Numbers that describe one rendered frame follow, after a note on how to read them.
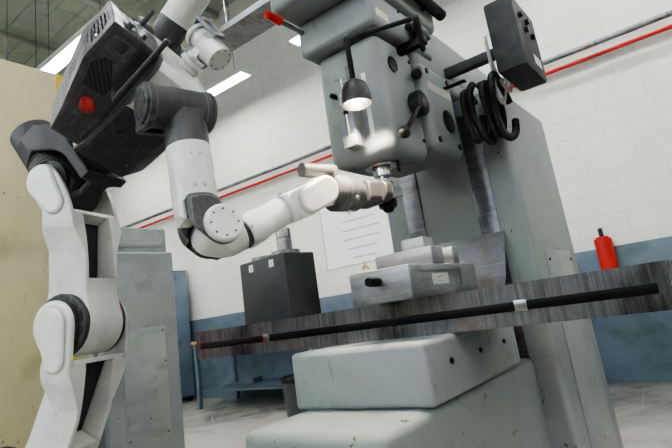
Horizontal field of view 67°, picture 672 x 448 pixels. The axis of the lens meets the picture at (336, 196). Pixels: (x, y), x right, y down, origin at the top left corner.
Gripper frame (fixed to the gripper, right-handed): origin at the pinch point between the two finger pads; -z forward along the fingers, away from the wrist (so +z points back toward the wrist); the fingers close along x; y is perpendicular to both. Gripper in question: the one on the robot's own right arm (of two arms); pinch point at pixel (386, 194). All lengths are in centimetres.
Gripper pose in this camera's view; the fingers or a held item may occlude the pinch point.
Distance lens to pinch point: 132.4
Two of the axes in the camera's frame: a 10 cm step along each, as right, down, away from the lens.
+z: -7.9, -0.2, -6.2
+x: -6.0, 2.6, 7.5
